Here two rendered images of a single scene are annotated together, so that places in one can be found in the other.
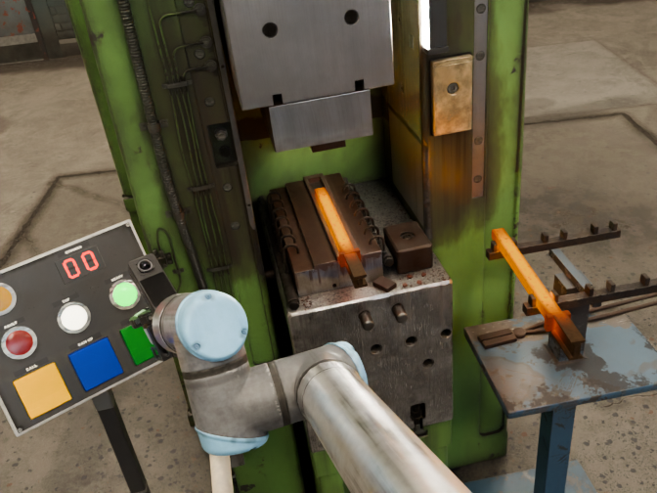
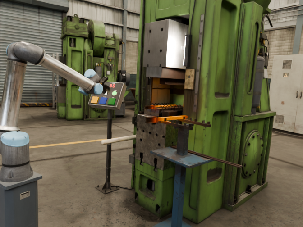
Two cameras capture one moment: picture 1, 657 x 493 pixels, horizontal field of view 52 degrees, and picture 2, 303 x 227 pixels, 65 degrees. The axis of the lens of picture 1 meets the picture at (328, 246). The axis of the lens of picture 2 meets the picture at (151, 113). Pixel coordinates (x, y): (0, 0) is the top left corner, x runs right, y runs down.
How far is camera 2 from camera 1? 1.87 m
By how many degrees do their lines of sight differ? 55
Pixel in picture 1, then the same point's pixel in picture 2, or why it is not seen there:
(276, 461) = not seen: hidden behind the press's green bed
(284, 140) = (147, 74)
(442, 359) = (162, 145)
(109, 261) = (116, 87)
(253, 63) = (145, 57)
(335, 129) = (155, 74)
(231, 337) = (88, 74)
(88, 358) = (102, 99)
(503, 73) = (204, 77)
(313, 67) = (153, 60)
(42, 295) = not seen: hidden behind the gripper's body
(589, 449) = not seen: outside the picture
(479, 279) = (193, 140)
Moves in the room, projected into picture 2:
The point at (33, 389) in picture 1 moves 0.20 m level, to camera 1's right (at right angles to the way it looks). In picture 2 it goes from (94, 98) to (102, 100)
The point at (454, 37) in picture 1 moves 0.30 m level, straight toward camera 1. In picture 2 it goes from (192, 64) to (160, 61)
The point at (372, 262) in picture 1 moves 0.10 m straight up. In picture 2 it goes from (157, 111) to (158, 100)
